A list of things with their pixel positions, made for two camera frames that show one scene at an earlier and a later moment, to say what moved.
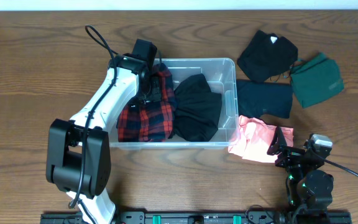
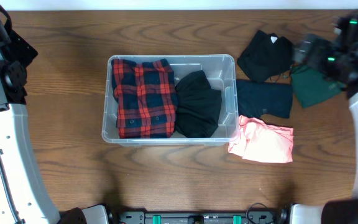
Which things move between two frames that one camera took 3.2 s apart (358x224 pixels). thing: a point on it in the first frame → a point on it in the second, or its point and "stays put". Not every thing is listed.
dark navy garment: [255, 98] stays put
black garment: [197, 109] stays put
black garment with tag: [266, 56] stays put
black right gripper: [291, 154] → [327, 47]
